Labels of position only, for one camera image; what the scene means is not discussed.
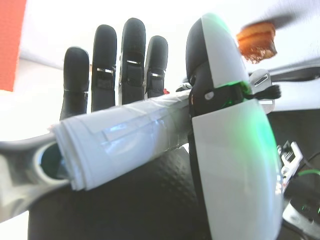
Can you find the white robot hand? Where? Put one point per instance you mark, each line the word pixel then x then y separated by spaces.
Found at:
pixel 230 150

